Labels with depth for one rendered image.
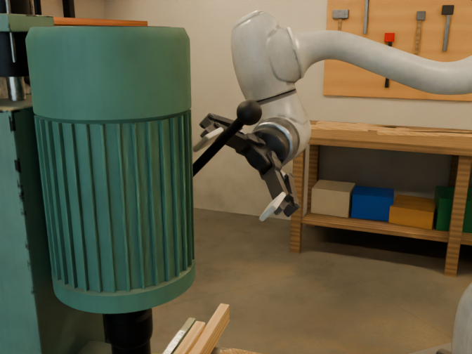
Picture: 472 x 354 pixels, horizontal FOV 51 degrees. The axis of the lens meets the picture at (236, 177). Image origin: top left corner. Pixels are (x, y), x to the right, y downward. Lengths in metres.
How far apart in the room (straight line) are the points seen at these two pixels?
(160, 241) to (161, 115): 0.14
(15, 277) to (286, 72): 0.58
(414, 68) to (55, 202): 0.71
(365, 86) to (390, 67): 2.82
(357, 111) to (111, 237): 3.42
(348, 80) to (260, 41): 2.91
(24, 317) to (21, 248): 0.09
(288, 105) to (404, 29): 2.88
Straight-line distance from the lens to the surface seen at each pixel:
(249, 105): 0.67
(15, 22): 0.63
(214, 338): 1.04
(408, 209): 3.52
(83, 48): 0.51
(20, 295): 0.67
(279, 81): 0.96
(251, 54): 0.95
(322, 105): 3.91
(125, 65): 0.51
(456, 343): 1.29
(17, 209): 0.62
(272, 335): 2.70
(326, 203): 3.60
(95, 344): 0.78
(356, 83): 3.84
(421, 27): 3.79
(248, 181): 4.20
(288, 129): 0.90
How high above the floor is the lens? 1.50
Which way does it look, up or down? 16 degrees down
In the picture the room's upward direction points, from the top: straight up
